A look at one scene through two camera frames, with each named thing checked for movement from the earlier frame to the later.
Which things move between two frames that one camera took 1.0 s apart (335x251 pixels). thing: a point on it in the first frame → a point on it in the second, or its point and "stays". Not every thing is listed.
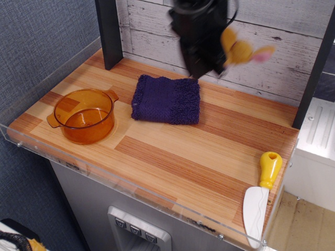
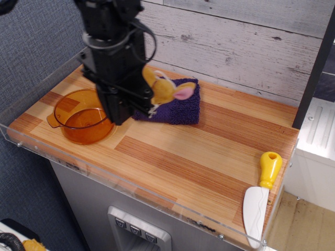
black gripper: x=199 y=24 → x=119 y=61
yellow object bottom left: x=37 y=246 stays
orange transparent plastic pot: x=86 y=116 stays
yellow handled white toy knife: x=255 y=199 stays
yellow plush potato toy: x=238 y=52 → x=162 y=90
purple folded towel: x=166 y=100 stays
